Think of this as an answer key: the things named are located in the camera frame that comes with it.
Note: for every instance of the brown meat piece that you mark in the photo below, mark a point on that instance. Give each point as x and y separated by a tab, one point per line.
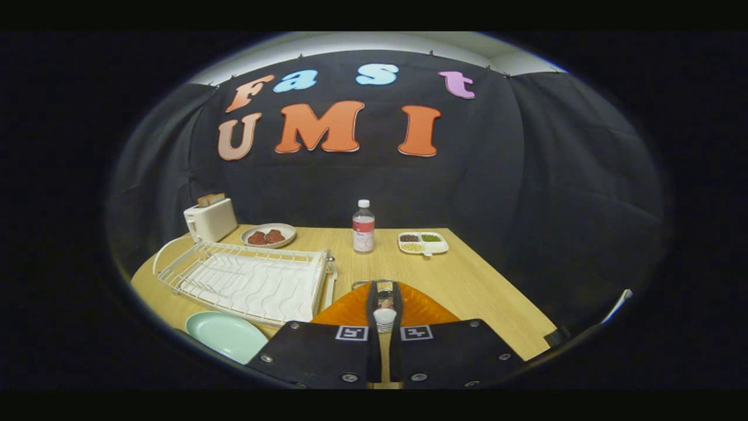
257	238
274	236

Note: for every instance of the small black block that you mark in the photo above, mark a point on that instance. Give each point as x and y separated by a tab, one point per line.
556	337

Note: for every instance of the light green plate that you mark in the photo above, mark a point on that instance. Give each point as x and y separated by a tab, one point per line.
225	336

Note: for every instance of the black backdrop cloth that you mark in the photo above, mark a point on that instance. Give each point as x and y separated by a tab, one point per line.
497	175

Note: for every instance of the white divided bean tray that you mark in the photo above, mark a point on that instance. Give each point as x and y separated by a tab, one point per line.
439	245

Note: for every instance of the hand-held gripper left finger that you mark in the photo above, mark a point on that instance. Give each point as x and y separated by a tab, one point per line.
315	354

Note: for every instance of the beige round dish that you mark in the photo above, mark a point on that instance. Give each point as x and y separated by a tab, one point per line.
289	229

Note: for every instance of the white and blue object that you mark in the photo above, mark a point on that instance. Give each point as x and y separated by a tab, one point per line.
618	305

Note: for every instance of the white toaster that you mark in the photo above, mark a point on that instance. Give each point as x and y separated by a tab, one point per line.
213	221

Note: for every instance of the clear bottle red label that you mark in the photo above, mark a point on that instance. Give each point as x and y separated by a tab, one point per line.
363	231

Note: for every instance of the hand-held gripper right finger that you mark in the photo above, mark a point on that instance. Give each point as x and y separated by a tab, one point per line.
456	354

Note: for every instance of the toast slices in toaster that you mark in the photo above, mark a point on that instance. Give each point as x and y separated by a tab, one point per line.
210	200

